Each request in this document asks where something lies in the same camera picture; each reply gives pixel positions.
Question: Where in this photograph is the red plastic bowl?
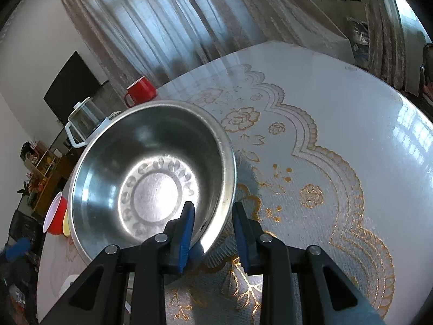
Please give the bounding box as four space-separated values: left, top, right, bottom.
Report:
42 192 67 236

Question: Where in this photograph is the yellow plastic bowl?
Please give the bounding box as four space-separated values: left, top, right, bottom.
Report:
63 210 71 237

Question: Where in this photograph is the stainless steel bowl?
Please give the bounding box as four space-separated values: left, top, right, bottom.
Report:
68 100 236 265

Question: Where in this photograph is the large pink-rimmed floral plate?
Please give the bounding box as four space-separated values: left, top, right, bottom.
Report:
58 274 79 298

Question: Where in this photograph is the black leather armchair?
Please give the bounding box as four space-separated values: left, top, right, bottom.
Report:
8 210 45 246

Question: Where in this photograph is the wooden sideboard cabinet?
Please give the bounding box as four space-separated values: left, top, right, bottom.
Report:
27 156 76 222

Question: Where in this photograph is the wooden shelf with items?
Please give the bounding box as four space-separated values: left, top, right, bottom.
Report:
20 141 59 179

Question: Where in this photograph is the white glass electric kettle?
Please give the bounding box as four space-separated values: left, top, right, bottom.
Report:
65 97 120 148

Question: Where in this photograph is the red enamel mug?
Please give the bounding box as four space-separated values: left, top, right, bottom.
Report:
124 76 157 108

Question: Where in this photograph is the grey side curtain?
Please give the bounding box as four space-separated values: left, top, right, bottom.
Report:
361 0 406 90

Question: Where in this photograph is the grey lace window curtain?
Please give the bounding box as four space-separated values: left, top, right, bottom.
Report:
60 0 355 94

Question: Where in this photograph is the black wall television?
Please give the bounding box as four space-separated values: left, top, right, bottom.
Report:
43 51 101 125

